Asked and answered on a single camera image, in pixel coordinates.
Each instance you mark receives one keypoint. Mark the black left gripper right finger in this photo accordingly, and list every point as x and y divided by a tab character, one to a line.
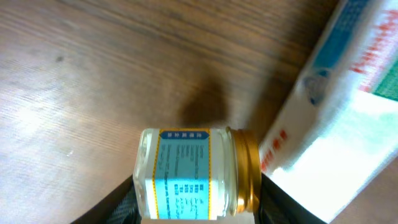
277	207

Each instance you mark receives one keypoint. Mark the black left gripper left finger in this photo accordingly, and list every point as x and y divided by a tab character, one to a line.
119	207

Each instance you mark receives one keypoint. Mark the small jar gold lid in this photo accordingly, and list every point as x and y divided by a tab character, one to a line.
197	173

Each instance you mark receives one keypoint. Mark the white green Panadol box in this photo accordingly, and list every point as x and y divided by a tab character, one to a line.
338	127

